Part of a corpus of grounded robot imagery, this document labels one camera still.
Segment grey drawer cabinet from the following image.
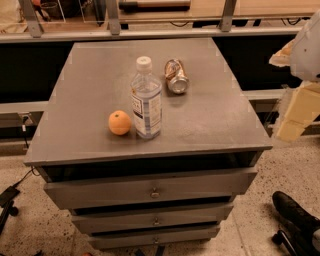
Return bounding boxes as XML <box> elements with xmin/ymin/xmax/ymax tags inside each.
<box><xmin>26</xmin><ymin>38</ymin><xmax>271</xmax><ymax>250</ymax></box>

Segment black power adapter with cable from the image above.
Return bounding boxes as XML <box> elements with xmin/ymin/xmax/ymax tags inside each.
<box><xmin>0</xmin><ymin>167</ymin><xmax>36</xmax><ymax>207</ymax></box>

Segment black shoe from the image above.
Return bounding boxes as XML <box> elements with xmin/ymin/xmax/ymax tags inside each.
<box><xmin>272</xmin><ymin>191</ymin><xmax>320</xmax><ymax>243</ymax></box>

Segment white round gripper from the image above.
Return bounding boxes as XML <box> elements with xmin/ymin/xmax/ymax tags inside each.
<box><xmin>269</xmin><ymin>10</ymin><xmax>320</xmax><ymax>142</ymax></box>

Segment clear plastic water bottle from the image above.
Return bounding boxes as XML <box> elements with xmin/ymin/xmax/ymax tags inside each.
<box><xmin>131</xmin><ymin>56</ymin><xmax>162</xmax><ymax>139</ymax></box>

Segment orange fruit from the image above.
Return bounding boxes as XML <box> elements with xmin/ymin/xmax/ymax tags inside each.
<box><xmin>108</xmin><ymin>110</ymin><xmax>132</xmax><ymax>136</ymax></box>

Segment crushed aluminium can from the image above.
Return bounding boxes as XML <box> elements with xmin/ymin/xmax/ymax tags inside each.
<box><xmin>165</xmin><ymin>59</ymin><xmax>190</xmax><ymax>94</ymax></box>

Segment black office chair base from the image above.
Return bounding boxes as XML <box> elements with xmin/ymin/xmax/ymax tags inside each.
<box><xmin>272</xmin><ymin>230</ymin><xmax>320</xmax><ymax>256</ymax></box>

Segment middle grey drawer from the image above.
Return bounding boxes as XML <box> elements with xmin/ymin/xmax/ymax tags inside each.
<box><xmin>72</xmin><ymin>203</ymin><xmax>233</xmax><ymax>234</ymax></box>

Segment top grey drawer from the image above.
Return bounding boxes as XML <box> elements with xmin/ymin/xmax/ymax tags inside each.
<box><xmin>44</xmin><ymin>167</ymin><xmax>257</xmax><ymax>209</ymax></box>

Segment bottom grey drawer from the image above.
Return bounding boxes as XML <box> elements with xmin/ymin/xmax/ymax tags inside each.
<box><xmin>88</xmin><ymin>224</ymin><xmax>220</xmax><ymax>250</ymax></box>

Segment grey drawer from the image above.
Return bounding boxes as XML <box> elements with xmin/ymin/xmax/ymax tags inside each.
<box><xmin>88</xmin><ymin>224</ymin><xmax>220</xmax><ymax>250</ymax></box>
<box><xmin>72</xmin><ymin>203</ymin><xmax>233</xmax><ymax>234</ymax></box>
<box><xmin>44</xmin><ymin>167</ymin><xmax>257</xmax><ymax>209</ymax></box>

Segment grey metal railing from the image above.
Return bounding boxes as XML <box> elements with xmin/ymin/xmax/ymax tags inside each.
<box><xmin>0</xmin><ymin>0</ymin><xmax>320</xmax><ymax>44</ymax></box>

